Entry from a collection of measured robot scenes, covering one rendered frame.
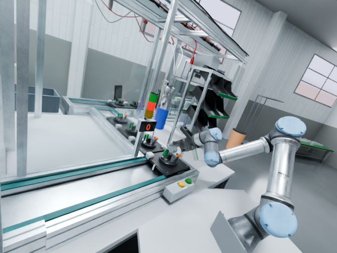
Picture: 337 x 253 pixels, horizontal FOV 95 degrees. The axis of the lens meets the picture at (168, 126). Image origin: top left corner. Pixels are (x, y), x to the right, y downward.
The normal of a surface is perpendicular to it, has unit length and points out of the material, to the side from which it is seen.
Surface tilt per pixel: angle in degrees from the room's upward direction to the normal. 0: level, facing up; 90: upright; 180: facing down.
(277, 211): 60
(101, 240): 0
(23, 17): 90
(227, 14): 90
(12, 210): 0
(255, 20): 90
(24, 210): 0
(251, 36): 90
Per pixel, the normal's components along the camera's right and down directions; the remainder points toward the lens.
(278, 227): -0.30, -0.38
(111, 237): 0.29, -0.91
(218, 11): 0.26, 0.37
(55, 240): 0.66, 0.41
